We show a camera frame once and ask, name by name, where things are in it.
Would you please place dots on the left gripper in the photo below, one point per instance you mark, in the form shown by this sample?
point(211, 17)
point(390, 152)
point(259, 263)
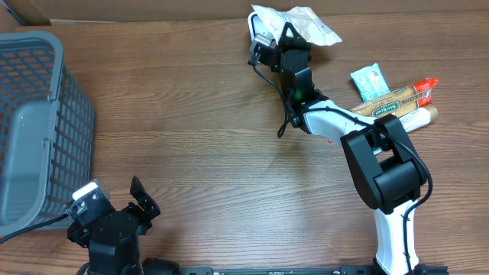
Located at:
point(145, 202)

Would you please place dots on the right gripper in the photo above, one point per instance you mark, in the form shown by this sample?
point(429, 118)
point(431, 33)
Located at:
point(289, 43)

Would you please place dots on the beige brown snack pouch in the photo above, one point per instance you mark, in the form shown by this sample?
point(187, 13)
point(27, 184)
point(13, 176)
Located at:
point(304, 19)

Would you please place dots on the teal snack packet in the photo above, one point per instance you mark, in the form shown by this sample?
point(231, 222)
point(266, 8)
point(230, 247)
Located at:
point(370, 82)

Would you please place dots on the orange spaghetti package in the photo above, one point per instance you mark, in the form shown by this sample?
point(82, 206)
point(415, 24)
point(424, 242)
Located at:
point(398, 103)

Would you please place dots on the white tube with gold cap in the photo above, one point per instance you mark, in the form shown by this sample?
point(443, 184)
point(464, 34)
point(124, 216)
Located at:
point(419, 118)

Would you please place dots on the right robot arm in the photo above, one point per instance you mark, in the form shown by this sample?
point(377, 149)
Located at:
point(384, 166)

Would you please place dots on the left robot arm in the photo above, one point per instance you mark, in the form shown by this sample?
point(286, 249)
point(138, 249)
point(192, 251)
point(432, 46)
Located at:
point(111, 236)

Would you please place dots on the white barcode scanner stand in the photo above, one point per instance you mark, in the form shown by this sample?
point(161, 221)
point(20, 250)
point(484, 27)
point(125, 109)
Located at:
point(256, 26)

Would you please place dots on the grey plastic shopping basket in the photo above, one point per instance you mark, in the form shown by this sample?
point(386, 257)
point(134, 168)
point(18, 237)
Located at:
point(48, 127)

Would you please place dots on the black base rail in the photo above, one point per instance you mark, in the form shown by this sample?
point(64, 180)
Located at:
point(344, 270)

